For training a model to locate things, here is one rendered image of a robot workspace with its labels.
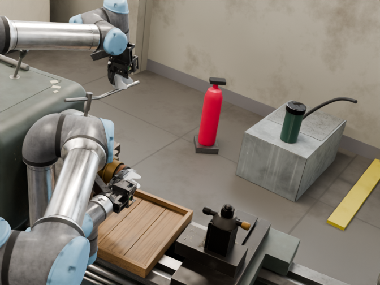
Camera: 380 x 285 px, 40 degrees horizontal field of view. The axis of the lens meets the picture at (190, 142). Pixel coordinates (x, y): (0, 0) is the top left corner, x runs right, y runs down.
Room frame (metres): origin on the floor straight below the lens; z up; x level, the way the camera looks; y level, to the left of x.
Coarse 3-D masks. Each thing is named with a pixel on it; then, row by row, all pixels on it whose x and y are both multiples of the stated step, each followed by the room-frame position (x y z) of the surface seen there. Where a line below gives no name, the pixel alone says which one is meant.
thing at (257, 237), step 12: (240, 216) 1.48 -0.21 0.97; (252, 216) 1.49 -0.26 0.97; (240, 228) 1.42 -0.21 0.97; (252, 228) 1.45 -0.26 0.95; (264, 228) 1.43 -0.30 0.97; (240, 240) 1.35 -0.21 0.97; (252, 240) 1.36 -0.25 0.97; (252, 252) 1.30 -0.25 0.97; (192, 264) 1.21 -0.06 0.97; (180, 276) 1.15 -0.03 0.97; (192, 276) 1.16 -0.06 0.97; (204, 276) 1.17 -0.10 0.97; (216, 276) 1.17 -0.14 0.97; (228, 276) 1.18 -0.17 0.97; (240, 276) 1.19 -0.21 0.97
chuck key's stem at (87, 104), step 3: (87, 93) 1.57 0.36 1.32; (90, 93) 1.58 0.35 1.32; (87, 96) 1.57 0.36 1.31; (90, 96) 1.57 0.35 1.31; (90, 99) 1.57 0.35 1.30; (84, 102) 1.57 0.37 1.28; (87, 102) 1.57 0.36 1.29; (90, 102) 1.57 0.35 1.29; (84, 105) 1.57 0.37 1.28; (87, 105) 1.56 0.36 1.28; (84, 108) 1.56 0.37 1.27; (87, 108) 1.56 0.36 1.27; (84, 111) 1.56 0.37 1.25; (87, 111) 1.56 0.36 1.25; (84, 114) 1.56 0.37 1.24; (87, 114) 1.56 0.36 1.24
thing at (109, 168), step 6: (114, 162) 1.48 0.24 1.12; (120, 162) 1.49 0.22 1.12; (108, 168) 1.46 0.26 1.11; (114, 168) 1.46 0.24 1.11; (120, 168) 1.46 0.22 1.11; (126, 168) 1.47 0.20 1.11; (102, 174) 1.45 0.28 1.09; (108, 174) 1.45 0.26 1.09; (114, 174) 1.45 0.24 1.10; (108, 180) 1.44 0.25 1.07
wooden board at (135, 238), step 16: (144, 192) 1.63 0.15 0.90; (128, 208) 1.55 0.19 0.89; (144, 208) 1.56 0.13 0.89; (160, 208) 1.57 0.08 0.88; (176, 208) 1.57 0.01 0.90; (112, 224) 1.44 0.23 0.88; (128, 224) 1.45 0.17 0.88; (144, 224) 1.47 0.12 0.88; (160, 224) 1.48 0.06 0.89; (176, 224) 1.49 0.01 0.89; (112, 240) 1.36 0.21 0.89; (128, 240) 1.37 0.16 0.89; (144, 240) 1.38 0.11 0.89; (160, 240) 1.39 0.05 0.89; (112, 256) 1.27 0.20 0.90; (128, 256) 1.29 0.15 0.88; (144, 256) 1.31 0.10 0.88; (160, 256) 1.32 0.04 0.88; (144, 272) 1.23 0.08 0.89
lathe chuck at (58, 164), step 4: (80, 112) 1.61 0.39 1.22; (92, 116) 1.58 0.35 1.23; (60, 160) 1.40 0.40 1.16; (56, 164) 1.39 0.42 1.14; (60, 164) 1.39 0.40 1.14; (56, 168) 1.39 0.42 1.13; (60, 168) 1.39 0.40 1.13; (56, 172) 1.38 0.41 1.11; (56, 176) 1.38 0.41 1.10; (56, 180) 1.38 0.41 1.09
